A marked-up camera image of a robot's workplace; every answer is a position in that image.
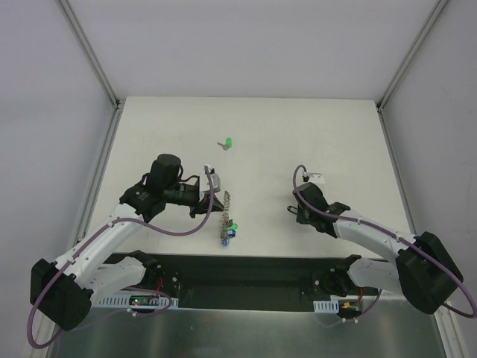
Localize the metal key organizer ring disc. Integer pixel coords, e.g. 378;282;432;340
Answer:
220;191;231;240

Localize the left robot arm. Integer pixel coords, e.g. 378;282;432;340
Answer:
30;154;224;331

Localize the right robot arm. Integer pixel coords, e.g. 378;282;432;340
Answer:
292;182;463;314

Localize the blue tag key bunch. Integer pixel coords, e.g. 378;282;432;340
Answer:
223;230;236;241

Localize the key with green tag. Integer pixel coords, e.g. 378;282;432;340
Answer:
217;137;233;151

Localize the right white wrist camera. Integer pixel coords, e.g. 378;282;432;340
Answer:
302;172;325;185

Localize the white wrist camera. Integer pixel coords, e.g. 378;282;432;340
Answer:
302;172;325;185
198;165;221;201

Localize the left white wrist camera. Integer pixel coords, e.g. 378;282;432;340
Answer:
198;165;221;201

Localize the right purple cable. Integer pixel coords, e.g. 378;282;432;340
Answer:
291;163;477;329

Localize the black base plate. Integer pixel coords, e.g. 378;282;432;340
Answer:
113;252;373;310

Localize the right white cable duct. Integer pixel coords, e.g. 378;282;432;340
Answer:
313;299;340;314

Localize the white cable duct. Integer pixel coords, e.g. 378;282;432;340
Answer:
93;293;179;310
313;299;340;314

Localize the left white cable duct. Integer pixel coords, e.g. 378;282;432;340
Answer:
93;293;179;310

